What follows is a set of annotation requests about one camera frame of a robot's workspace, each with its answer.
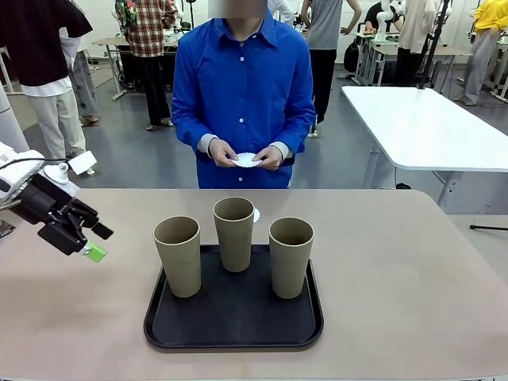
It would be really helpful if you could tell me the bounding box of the person's right hand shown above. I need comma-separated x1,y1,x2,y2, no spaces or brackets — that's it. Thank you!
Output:
207,137,241,167

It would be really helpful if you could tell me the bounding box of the person's right forearm blue sleeve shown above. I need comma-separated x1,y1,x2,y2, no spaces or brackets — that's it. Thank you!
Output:
171,106,220,155

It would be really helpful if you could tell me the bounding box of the person's left hand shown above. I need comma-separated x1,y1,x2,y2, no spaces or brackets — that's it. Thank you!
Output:
253,144,285,172

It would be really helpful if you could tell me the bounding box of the black camera pole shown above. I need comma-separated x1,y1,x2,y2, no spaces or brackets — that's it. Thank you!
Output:
415,0,453,90

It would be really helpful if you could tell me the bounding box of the black plastic serving tray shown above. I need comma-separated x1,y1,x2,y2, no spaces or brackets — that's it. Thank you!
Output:
143,244,325,350

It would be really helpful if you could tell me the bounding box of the white rounded table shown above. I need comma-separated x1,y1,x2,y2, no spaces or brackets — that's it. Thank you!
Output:
341,85,508,215

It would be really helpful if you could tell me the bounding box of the person's left forearm blue sleeve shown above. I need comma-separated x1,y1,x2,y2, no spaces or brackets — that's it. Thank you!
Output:
271,106,318,160

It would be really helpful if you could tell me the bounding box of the seated person in black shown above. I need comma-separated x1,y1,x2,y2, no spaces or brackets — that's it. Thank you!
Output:
363,2,398,33

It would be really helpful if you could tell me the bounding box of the person in grey t-shirt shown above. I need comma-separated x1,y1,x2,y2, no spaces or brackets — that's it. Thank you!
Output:
300,0,363,138

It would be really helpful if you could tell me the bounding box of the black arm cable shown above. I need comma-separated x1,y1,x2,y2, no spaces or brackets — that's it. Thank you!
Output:
0,157,71,170

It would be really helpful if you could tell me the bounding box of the person in plaid shirt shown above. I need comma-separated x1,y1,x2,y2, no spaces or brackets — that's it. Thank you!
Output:
114,0,179,131

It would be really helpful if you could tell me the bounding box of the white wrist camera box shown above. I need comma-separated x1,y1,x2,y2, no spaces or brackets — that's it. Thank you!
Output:
43,152,98,184

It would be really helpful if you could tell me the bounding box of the person in white shirt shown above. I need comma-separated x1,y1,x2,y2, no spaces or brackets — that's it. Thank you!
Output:
271,0,295,25

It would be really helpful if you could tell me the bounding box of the person in maroon top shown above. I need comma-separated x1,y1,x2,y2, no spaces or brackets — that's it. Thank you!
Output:
0,0,94,162

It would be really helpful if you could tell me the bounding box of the white cylindrical appliance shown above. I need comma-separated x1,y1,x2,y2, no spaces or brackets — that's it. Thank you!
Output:
0,85,25,154

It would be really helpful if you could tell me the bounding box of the person in yellow top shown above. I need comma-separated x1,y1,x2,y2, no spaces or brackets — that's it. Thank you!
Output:
455,0,508,106

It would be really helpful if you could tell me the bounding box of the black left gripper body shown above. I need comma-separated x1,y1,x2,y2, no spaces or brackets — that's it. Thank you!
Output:
11,173,79,225

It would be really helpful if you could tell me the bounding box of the black backpack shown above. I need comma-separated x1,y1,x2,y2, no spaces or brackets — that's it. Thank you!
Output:
343,39,360,73

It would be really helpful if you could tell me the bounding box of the background workbench grey frame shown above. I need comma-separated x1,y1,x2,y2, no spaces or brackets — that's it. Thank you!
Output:
352,31,474,87

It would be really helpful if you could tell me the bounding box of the person in blue shirt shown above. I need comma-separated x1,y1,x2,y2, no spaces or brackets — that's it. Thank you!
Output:
170,7,318,190

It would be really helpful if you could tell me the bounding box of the background desk with white legs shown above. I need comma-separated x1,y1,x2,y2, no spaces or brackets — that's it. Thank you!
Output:
91,37,183,101

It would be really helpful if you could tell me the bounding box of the tall beige plastic cup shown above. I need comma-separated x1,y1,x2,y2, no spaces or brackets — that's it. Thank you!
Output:
268,217,316,299
152,215,201,298
212,197,256,273

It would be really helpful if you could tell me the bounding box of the person in cream long top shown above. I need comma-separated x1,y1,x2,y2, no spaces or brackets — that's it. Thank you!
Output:
396,0,437,87

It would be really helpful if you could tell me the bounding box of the person in grey trousers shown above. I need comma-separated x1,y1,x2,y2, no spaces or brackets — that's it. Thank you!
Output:
59,35,100,127

